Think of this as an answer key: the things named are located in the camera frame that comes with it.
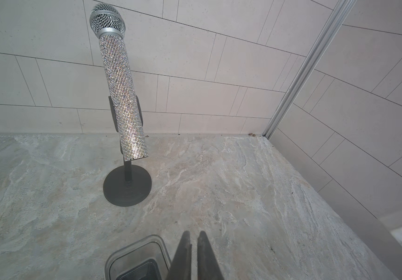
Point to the black microphone stand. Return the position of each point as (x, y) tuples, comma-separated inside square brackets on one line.
[(127, 185)]

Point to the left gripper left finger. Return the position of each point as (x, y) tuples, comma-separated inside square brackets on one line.
[(180, 268)]

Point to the rhinestone silver microphone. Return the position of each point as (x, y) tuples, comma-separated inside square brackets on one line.
[(109, 27)]

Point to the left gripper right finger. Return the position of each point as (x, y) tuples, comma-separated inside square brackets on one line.
[(207, 265)]

